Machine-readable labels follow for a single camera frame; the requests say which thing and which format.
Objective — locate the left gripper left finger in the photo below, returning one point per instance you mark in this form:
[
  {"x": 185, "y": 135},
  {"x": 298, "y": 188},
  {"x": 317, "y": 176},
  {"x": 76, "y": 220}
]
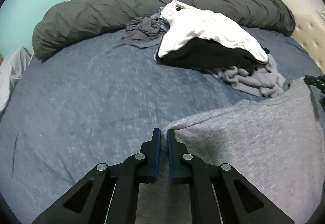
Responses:
[{"x": 108, "y": 194}]

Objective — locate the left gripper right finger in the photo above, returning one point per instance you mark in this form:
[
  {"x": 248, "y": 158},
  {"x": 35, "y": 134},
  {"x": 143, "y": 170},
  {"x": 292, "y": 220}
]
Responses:
[{"x": 219, "y": 194}]

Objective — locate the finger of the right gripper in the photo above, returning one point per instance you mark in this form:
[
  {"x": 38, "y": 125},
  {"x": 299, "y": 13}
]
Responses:
[{"x": 318, "y": 82}]

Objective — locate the grey quilted sweater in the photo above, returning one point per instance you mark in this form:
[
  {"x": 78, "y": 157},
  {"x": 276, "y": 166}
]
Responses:
[{"x": 277, "y": 144}]

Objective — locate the grey knit garment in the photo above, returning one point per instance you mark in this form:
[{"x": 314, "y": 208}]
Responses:
[{"x": 264, "y": 81}]

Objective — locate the blue patterned bed sheet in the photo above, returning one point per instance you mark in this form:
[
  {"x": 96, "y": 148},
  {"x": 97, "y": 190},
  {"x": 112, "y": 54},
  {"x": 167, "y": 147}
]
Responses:
[{"x": 97, "y": 102}]

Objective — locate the cream tufted headboard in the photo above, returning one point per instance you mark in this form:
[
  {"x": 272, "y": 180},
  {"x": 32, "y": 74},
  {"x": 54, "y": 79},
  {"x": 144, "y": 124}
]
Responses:
[{"x": 309, "y": 29}]

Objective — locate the white black garment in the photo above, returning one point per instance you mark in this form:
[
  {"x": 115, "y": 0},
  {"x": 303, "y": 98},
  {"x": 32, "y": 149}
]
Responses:
[{"x": 203, "y": 39}]

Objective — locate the light grey blanket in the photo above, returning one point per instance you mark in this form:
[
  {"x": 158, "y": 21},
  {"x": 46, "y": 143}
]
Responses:
[{"x": 12, "y": 70}]

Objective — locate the dark grey crumpled garment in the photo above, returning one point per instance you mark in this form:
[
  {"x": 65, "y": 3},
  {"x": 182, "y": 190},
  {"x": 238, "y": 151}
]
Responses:
[{"x": 144, "y": 32}]

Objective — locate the dark grey rolled duvet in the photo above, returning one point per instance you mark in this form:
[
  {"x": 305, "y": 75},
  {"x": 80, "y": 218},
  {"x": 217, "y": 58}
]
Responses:
[{"x": 72, "y": 21}]

